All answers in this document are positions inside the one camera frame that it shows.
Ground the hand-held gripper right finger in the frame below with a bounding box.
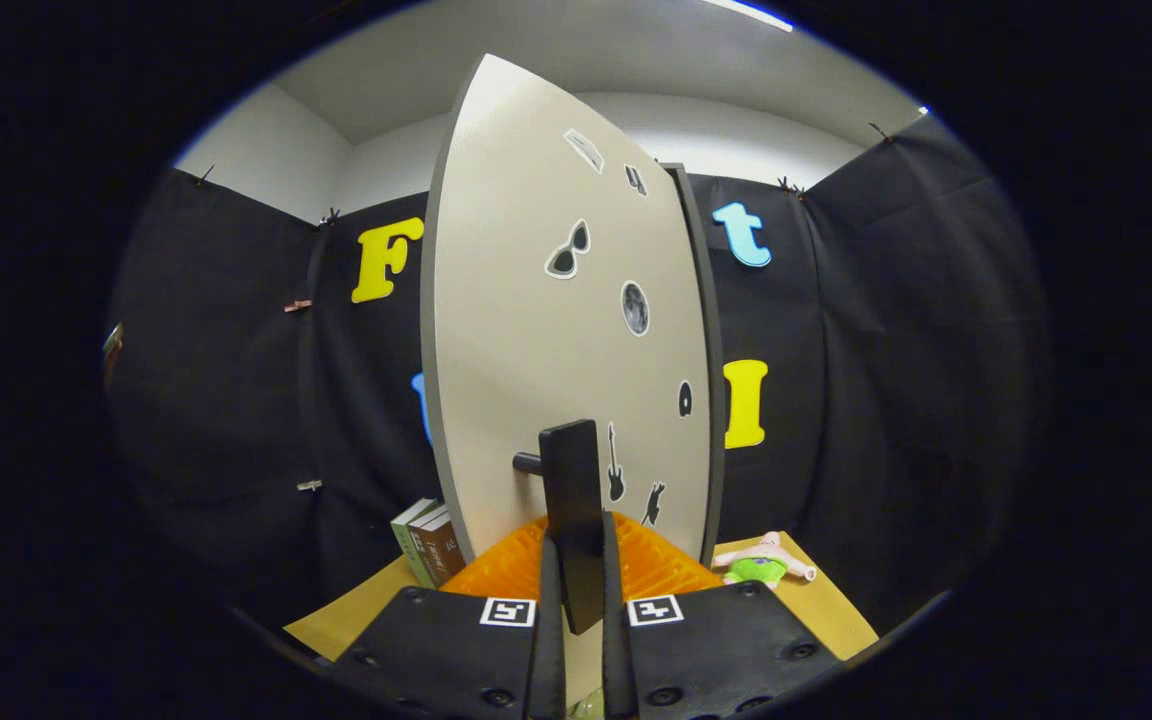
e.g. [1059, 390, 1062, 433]
[601, 512, 842, 720]

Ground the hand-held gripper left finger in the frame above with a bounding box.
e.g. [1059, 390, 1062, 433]
[331, 515, 569, 720]

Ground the black cabinet door handle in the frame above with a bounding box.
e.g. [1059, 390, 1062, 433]
[513, 419, 605, 636]

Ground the beige cabinet door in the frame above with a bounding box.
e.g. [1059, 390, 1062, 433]
[420, 53, 715, 566]

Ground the brown book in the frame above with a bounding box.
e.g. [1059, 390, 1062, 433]
[406, 505, 453, 586]
[416, 512, 467, 584]

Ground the pink and green plush toy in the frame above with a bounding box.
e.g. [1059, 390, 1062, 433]
[711, 532, 819, 587]

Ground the light green book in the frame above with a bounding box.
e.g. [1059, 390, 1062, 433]
[391, 498, 439, 589]

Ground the dark grey cabinet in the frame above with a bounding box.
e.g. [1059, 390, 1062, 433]
[661, 163, 728, 567]

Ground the black backdrop cloth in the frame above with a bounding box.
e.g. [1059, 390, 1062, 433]
[101, 112, 1052, 641]

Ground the long ceiling light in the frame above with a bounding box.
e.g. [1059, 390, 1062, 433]
[701, 0, 795, 33]

